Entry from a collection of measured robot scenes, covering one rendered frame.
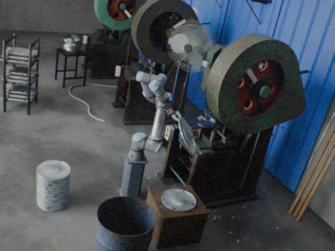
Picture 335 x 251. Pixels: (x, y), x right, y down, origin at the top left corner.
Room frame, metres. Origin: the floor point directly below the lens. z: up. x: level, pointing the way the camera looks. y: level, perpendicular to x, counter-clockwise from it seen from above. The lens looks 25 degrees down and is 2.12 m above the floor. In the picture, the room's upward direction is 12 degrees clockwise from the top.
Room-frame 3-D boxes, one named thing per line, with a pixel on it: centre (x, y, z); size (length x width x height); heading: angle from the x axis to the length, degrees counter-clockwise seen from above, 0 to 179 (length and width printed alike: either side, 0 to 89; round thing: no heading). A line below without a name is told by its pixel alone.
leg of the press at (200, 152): (2.90, -0.68, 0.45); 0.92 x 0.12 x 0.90; 120
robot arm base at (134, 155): (2.71, 0.23, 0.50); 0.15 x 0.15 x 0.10
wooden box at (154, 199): (2.33, -0.21, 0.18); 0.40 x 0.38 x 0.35; 117
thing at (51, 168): (2.38, 0.88, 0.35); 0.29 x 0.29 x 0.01
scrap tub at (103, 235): (1.88, 0.16, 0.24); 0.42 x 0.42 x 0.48
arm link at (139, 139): (2.71, 0.22, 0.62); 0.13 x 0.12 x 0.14; 83
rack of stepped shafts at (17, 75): (4.05, 2.03, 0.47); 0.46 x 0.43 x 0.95; 100
